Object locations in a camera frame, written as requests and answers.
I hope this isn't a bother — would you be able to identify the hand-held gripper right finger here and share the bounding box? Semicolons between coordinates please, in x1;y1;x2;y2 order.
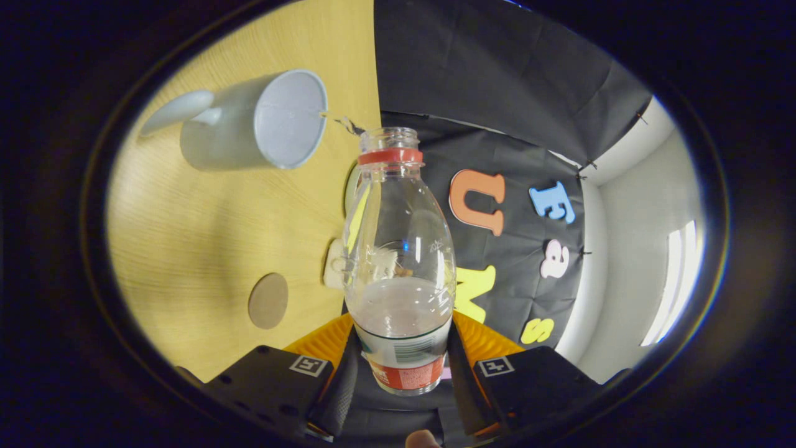
445;311;629;439

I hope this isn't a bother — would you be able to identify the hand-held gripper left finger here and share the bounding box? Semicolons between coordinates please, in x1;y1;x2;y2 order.
174;313;363;444

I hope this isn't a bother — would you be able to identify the clear plastic juice bottle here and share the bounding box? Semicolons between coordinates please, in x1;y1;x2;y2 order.
341;127;457;396

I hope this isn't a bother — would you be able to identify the round brown coaster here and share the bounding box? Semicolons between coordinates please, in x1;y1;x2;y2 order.
248;273;289;330

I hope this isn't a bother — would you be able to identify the white cup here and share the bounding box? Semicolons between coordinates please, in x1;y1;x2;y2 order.
138;68;329;172

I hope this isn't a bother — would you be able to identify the white toaster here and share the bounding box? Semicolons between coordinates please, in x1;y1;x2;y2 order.
323;238;414;290

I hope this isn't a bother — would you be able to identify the pale green plate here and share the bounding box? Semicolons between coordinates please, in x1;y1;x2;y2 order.
344;163;363;217

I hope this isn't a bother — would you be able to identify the wooden table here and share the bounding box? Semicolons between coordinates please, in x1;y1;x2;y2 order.
106;0;382;383

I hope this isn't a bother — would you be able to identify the large ceiling light panel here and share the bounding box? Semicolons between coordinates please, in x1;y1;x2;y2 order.
641;220;697;347

